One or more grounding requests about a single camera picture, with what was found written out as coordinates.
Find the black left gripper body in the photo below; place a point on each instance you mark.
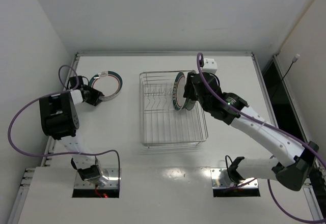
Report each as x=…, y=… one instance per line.
x=92, y=95

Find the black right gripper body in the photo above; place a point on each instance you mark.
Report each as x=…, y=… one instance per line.
x=191, y=87

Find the plate green red rings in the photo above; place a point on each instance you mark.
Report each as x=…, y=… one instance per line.
x=178, y=91
x=107, y=84

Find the blue patterned plate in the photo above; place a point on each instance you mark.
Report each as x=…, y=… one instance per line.
x=191, y=104

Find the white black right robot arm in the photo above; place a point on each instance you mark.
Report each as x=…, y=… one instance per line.
x=292, y=162

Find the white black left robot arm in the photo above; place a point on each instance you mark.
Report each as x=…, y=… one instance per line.
x=60, y=121

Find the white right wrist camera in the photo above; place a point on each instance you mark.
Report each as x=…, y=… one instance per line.
x=209, y=65

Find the stainless wire dish rack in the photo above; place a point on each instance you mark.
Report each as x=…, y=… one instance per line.
x=161, y=124

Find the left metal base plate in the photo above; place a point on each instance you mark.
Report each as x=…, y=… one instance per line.
x=109, y=180

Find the metal base plate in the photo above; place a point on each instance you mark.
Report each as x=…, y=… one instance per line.
x=109, y=180
x=219, y=178

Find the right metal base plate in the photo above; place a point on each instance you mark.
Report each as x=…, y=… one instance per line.
x=219, y=178

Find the black wall cable white plug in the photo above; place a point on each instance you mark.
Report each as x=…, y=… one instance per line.
x=293, y=61

